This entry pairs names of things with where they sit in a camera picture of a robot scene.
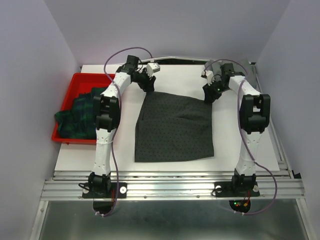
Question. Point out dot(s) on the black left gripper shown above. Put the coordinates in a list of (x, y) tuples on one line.
[(148, 85)]

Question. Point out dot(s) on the red plastic tray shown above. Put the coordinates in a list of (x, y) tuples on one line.
[(80, 83)]

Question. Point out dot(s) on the folded light grey skirt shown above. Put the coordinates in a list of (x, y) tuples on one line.
[(242, 65)]

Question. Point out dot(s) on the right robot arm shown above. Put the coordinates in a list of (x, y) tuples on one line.
[(253, 117)]

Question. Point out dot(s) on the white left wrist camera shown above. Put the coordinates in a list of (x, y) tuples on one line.
[(152, 68)]

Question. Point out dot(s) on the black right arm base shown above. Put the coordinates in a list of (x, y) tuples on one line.
[(226, 189)]

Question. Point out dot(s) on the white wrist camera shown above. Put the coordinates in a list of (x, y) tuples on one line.
[(208, 75), (152, 68)]

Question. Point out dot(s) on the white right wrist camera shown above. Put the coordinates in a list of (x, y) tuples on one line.
[(208, 75)]

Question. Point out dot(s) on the aluminium frame rail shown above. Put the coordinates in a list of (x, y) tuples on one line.
[(170, 185)]

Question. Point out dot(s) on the green plaid skirt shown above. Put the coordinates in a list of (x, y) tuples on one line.
[(78, 122)]

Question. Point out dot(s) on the grey dotted skirt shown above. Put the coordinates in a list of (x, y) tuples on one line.
[(173, 128)]

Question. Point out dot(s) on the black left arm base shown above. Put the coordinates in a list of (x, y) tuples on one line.
[(110, 193)]

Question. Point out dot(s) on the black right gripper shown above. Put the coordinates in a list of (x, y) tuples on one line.
[(209, 94)]

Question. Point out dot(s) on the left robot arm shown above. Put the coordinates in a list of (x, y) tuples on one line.
[(107, 116)]

